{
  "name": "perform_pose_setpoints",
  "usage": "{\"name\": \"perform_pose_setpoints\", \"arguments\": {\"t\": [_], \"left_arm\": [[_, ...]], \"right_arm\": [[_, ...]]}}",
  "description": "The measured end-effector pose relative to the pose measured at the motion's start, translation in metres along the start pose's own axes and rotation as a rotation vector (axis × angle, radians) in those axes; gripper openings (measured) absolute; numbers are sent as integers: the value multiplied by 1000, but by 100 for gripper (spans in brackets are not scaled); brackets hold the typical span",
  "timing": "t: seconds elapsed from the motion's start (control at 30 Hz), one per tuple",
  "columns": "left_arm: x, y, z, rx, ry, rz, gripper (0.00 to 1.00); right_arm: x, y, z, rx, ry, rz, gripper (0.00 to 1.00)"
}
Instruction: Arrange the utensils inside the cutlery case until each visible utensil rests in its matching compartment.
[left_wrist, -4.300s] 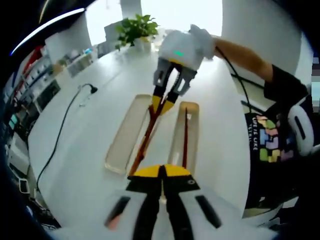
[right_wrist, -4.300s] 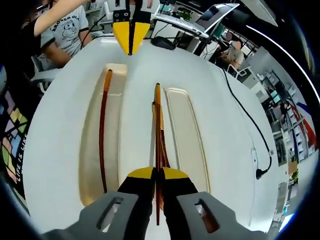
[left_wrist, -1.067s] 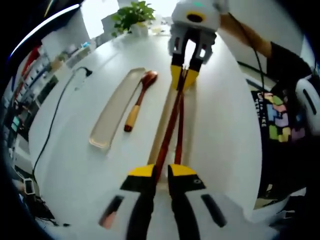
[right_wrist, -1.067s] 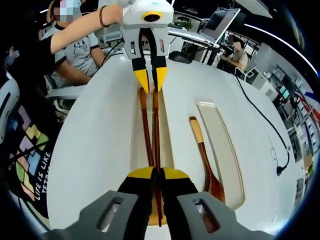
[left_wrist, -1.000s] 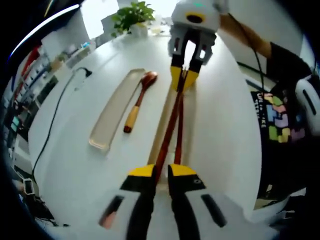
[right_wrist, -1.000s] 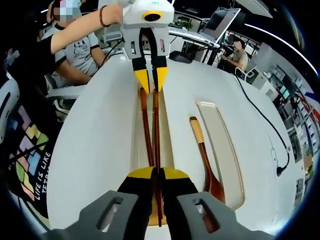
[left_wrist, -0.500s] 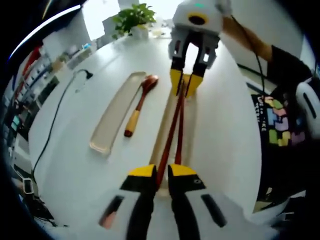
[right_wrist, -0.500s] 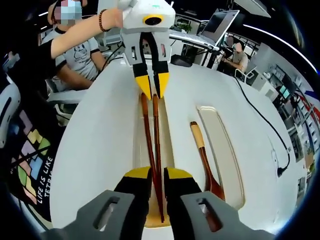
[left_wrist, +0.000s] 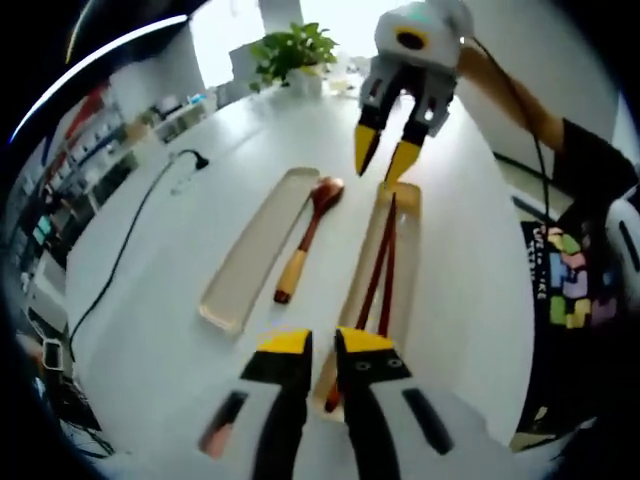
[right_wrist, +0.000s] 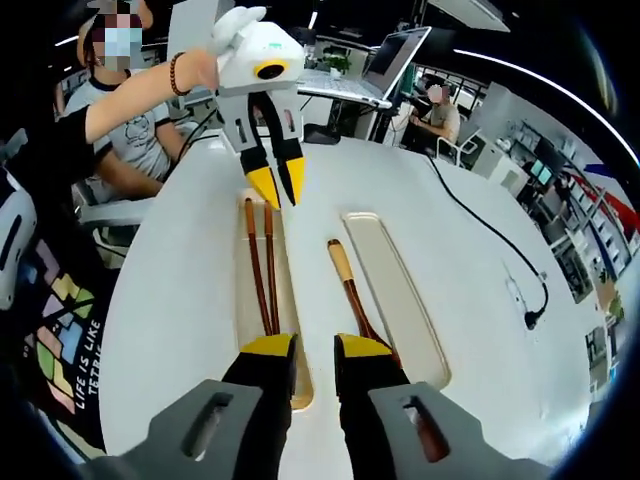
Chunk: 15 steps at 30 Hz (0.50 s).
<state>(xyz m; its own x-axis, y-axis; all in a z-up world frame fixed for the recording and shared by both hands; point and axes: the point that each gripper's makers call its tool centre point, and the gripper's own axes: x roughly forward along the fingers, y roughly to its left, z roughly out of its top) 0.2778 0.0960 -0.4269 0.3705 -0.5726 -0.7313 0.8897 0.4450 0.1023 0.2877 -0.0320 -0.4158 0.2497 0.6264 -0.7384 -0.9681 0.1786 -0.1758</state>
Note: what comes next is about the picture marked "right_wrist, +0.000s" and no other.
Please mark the ceiling light strip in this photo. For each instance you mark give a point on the ceiling light strip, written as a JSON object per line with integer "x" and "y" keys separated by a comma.
{"x": 550, "y": 82}

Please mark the small potted plant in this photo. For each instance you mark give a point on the small potted plant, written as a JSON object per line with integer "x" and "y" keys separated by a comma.
{"x": 337, "y": 65}

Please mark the green potted plant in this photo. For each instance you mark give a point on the green potted plant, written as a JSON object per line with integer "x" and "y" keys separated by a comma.
{"x": 614, "y": 304}

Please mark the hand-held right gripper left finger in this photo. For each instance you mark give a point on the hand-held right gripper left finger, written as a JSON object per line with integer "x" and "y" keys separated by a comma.
{"x": 250, "y": 400}

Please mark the green upright object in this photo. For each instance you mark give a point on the green upright object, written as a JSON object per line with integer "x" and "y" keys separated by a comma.
{"x": 408, "y": 82}

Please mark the cream cutlery case lid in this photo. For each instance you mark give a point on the cream cutlery case lid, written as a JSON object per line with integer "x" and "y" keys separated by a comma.
{"x": 395, "y": 300}

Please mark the person's printed black shirt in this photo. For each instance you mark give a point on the person's printed black shirt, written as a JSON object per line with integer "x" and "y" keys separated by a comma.
{"x": 45, "y": 165}

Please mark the white worn device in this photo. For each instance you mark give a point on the white worn device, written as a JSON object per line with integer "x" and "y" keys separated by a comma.
{"x": 15, "y": 240}

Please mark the brown wooden chopstick utensil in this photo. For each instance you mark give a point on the brown wooden chopstick utensil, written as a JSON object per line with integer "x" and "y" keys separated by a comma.
{"x": 270, "y": 250}
{"x": 252, "y": 250}

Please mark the cream cutlery case base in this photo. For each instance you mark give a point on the cream cutlery case base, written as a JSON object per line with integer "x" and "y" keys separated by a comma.
{"x": 291, "y": 300}

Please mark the person's left hand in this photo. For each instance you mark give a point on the person's left hand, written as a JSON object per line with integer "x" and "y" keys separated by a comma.
{"x": 207, "y": 70}

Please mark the storage shelf with white bins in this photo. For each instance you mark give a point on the storage shelf with white bins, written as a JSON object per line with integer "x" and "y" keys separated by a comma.
{"x": 575, "y": 215}

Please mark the black power plug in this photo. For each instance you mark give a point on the black power plug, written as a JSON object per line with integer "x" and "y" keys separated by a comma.
{"x": 536, "y": 316}

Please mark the white office chair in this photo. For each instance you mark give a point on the white office chair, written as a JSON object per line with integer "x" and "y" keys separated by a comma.
{"x": 462, "y": 150}

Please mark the brown wooden spoon utensil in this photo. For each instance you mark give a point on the brown wooden spoon utensil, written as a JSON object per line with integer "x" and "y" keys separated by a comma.
{"x": 345, "y": 270}

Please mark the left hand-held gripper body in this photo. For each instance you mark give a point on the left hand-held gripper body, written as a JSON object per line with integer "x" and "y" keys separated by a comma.
{"x": 245, "y": 55}

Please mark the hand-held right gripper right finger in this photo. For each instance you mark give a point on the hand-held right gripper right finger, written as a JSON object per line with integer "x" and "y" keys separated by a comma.
{"x": 370, "y": 400}

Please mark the white laptop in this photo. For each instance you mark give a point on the white laptop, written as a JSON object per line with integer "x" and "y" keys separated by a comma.
{"x": 345, "y": 85}

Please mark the white cabinet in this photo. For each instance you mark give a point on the white cabinet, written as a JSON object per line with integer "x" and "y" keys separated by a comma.
{"x": 510, "y": 172}

